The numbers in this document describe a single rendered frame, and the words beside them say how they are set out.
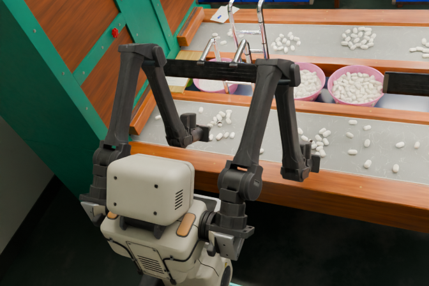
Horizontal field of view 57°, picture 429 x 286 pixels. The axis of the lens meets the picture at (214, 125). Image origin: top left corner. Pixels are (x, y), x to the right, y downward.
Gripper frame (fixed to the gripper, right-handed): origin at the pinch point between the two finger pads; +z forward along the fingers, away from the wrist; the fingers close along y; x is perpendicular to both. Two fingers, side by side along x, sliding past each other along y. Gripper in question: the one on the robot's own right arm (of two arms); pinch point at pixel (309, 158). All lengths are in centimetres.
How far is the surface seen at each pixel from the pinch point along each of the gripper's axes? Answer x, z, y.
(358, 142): -5.6, 17.6, -17.5
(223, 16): -63, 80, 72
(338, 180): 7.3, -0.8, -11.9
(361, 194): 10.3, -4.4, -21.0
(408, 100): -23, 47, -37
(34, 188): 56, 31, 183
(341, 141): -5.0, 17.1, -10.5
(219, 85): -23, 39, 56
